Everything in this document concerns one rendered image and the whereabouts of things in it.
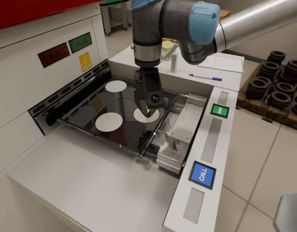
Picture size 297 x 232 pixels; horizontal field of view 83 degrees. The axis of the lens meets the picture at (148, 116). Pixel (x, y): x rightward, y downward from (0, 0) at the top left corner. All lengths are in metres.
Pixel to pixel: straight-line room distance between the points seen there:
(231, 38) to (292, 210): 0.51
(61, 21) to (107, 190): 0.58
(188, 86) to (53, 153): 0.61
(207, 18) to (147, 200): 0.49
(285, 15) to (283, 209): 0.51
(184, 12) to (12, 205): 0.83
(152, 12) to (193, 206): 0.42
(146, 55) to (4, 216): 0.74
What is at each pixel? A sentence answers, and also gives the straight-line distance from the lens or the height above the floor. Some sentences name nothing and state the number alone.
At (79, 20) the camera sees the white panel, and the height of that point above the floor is 1.17.
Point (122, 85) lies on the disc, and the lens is 0.83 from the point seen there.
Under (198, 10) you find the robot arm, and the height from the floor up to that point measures 1.27.
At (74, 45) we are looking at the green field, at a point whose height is 1.10.
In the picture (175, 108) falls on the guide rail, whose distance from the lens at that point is 0.78.
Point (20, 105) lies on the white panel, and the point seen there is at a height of 1.00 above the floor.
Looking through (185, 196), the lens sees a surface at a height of 0.96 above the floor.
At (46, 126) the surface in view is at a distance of 0.74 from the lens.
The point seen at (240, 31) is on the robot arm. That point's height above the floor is 1.21.
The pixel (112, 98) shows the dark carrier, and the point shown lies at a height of 0.90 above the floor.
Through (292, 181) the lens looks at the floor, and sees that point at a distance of 1.91.
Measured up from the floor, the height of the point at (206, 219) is 0.96.
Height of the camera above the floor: 1.34
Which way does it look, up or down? 43 degrees down
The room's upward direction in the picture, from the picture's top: straight up
